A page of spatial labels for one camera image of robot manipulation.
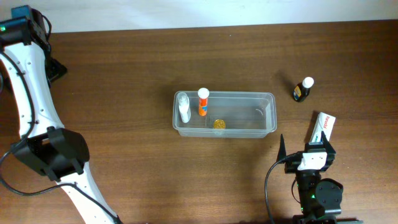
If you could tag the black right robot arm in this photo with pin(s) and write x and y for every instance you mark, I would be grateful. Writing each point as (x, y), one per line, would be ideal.
(320, 199)

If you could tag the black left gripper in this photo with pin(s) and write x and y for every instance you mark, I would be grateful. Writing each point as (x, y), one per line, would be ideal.
(58, 72)

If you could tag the orange vitamin tube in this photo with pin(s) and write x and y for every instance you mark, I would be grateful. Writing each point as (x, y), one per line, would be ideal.
(203, 94)

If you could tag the clear plastic container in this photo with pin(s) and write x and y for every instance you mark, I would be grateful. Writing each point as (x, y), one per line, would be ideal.
(246, 114)

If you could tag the small jar gold lid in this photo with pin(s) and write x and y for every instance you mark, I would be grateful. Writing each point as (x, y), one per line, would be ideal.
(219, 124)

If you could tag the white plastic bottle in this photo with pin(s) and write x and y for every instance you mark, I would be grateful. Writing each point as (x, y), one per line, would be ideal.
(184, 107)

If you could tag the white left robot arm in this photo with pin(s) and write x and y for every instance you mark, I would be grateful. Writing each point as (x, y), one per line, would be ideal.
(45, 145)

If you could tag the white medicine box red text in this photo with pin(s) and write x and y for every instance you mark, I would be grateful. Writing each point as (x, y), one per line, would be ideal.
(324, 124)

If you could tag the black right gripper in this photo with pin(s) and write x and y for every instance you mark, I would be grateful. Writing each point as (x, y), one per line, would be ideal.
(290, 167)

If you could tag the dark syrup bottle white cap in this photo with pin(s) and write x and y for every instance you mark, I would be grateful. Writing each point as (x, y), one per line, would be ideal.
(302, 90)

